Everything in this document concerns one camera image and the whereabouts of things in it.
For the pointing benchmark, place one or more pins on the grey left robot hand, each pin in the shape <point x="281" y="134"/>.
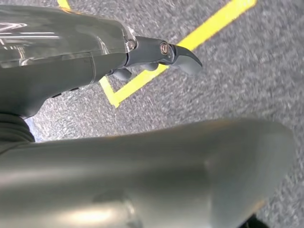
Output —
<point x="59" y="41"/>

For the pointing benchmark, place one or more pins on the yellow floor tape line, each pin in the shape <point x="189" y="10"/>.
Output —
<point x="63" y="3"/>
<point x="213" y="25"/>

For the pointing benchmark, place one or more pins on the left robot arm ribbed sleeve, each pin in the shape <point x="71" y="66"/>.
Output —
<point x="14" y="129"/>

